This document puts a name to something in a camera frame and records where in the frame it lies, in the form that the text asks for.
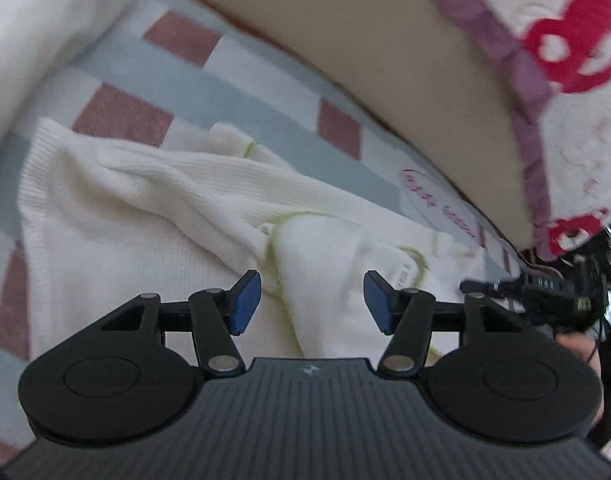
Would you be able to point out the white cartoon embroidered garment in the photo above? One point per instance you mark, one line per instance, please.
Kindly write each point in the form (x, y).
(105, 220)

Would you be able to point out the person's right hand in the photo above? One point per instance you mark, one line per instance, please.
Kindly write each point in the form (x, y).
(584, 347)

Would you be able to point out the white red print quilt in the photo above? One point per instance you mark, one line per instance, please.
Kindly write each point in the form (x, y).
(510, 99)

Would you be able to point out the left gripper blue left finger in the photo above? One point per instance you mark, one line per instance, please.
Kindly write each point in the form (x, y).
(218, 315)

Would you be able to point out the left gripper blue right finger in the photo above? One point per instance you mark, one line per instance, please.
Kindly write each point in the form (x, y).
(406, 317)

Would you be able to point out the folded cream white garment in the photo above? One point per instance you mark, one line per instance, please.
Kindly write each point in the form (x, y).
(38, 36)

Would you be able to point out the checkered blue pink bedsheet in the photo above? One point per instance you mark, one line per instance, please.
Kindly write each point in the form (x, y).
(167, 72)

